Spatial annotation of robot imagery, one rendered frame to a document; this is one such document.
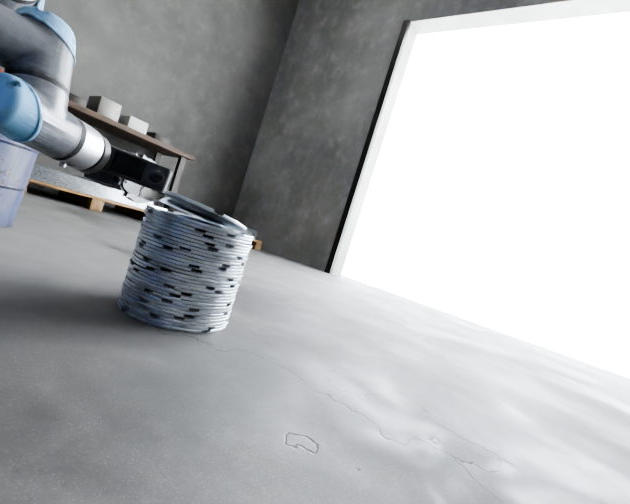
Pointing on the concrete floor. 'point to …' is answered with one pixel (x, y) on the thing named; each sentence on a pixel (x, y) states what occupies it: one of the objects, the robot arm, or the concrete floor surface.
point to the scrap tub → (1, 177)
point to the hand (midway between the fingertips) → (164, 193)
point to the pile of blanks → (183, 275)
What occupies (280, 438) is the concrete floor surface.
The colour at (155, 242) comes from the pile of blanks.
